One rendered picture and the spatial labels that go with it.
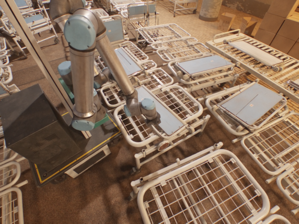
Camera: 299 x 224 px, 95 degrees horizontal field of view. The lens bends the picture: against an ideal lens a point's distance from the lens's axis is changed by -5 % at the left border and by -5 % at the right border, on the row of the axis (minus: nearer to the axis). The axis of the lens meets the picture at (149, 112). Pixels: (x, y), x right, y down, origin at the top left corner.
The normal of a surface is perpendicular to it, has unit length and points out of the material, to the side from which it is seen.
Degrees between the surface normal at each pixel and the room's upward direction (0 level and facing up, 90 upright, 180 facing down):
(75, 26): 83
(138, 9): 90
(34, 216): 0
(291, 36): 90
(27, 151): 90
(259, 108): 5
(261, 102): 5
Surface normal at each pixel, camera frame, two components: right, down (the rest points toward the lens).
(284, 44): -0.79, 0.47
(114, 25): 0.51, 0.67
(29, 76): 0.00, -0.64
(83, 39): 0.14, 0.68
